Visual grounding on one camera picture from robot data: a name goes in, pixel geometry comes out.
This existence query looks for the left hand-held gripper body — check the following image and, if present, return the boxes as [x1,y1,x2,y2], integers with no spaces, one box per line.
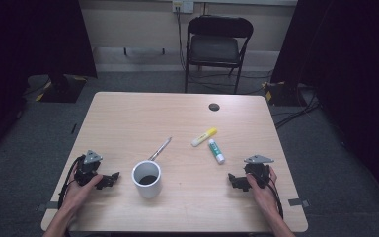
[74,150,104,187]

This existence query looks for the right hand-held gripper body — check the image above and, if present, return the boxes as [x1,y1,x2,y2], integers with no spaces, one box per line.
[244,154,275,190]

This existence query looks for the green glue stick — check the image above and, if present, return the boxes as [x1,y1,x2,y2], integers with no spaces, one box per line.
[207,138,226,165]

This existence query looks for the white cup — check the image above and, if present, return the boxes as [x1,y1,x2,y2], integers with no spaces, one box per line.
[131,160,163,199]

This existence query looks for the yellow highlighter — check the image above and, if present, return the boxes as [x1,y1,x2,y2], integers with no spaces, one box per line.
[190,126,218,148]

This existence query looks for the silver pen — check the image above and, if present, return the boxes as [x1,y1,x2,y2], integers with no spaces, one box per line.
[148,136,173,162]

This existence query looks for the person's right hand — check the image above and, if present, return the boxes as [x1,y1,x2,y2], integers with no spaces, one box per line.
[246,167,279,216]

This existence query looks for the person's left hand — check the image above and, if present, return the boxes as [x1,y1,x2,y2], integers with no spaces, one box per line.
[62,164,104,215]

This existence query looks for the grey tape strip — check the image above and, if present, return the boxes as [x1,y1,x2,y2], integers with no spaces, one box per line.
[35,200,63,212]
[287,197,311,208]

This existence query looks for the black stand base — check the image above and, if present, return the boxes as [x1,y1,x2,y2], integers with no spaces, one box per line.
[38,73,89,104]
[264,81,308,108]

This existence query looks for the black folding chair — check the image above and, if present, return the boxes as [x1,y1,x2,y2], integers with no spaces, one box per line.
[184,14,255,95]

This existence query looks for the black curtain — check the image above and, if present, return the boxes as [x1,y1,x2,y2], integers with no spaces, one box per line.
[270,0,379,210]
[0,0,99,166]

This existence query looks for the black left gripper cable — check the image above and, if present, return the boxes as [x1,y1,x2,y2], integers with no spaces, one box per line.
[57,155,85,210]

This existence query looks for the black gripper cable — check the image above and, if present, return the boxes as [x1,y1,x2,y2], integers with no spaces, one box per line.
[57,155,85,210]
[256,171,284,220]

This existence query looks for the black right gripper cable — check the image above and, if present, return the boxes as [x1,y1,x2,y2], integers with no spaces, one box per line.
[256,171,284,220]

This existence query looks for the black floor cables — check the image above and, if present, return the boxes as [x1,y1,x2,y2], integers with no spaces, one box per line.
[273,95,322,130]

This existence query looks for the black wall socket cable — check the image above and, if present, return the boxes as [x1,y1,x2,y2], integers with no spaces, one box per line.
[176,6,188,72]

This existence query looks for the white wall socket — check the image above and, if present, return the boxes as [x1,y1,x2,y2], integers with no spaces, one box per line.
[172,0,195,15]

